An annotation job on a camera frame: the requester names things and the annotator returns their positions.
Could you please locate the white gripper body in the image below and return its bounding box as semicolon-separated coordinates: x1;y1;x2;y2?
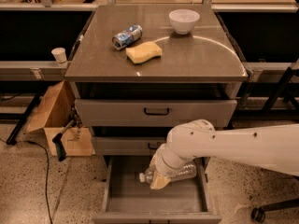
153;144;191;179

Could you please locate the clear plastic water bottle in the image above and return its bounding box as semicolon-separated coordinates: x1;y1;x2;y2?
139;161;197;184

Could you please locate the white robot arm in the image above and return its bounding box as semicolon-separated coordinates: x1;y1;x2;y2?
150;119;299;189

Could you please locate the grey open bottom drawer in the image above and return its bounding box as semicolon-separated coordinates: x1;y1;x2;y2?
92;156;221;224

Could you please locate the grey middle drawer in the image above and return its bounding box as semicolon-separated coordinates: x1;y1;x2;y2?
92;137;165;156

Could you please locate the grey top drawer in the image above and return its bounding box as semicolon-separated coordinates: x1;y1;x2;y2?
75;99;236;127

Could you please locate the grey drawer cabinet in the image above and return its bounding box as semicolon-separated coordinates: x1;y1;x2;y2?
64;3;249;224

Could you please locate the black office chair base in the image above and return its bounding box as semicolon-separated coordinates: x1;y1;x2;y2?
250;198;299;223

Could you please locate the yellow sponge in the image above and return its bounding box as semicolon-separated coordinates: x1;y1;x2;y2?
125;42;163;64

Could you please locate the cardboard box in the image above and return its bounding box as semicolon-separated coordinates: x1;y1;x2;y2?
26;81;93;157

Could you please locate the crushed blue soda can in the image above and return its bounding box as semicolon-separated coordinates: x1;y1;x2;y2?
112;24;143;50

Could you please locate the white bowl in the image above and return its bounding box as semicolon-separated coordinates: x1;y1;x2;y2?
169;9;200;35

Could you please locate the white paper cup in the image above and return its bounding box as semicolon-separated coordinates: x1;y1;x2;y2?
51;48;67;66

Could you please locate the black handled tool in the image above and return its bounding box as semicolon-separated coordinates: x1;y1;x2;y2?
52;119;75;161

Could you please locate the black floor cable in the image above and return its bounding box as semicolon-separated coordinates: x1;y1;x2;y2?
0;137;54;224

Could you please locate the grey workbench rail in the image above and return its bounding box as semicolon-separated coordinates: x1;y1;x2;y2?
0;61;67;81

